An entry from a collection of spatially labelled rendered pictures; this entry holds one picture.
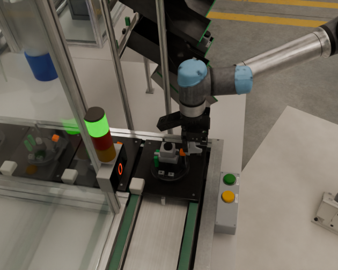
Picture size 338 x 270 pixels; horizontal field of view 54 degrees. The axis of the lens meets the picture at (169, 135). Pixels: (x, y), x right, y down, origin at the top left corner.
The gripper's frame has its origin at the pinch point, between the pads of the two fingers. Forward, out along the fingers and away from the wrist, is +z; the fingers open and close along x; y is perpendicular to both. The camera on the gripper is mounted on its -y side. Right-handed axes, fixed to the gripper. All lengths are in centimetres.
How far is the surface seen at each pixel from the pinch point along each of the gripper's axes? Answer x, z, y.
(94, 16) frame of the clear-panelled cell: 86, 1, -64
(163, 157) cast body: -2.1, 2.0, -7.5
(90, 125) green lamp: -21.3, -32.9, -18.0
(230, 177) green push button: -1.1, 10.2, 15.4
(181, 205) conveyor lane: -11.7, 15.7, -0.3
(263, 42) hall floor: 236, 108, 40
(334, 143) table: 30, 22, 57
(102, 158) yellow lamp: -21.4, -20.6, -18.1
